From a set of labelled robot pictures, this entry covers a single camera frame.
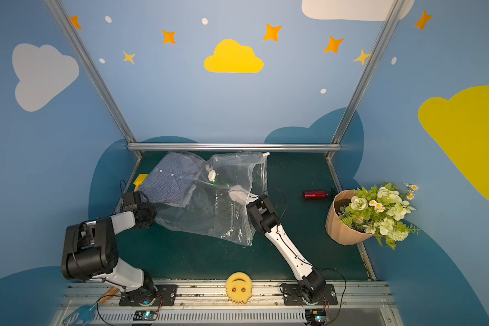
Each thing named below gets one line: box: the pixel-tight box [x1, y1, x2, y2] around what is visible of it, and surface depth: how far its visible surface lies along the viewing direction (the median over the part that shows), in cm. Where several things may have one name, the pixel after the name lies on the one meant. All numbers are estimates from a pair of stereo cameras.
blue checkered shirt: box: [138, 152, 204, 204], surface depth 103 cm
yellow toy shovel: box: [133, 173, 149, 192], surface depth 107 cm
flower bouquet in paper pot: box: [325, 181, 420, 250], surface depth 70 cm
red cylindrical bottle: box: [303, 190, 328, 199], surface depth 103 cm
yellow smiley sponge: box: [225, 271, 253, 305], surface depth 75 cm
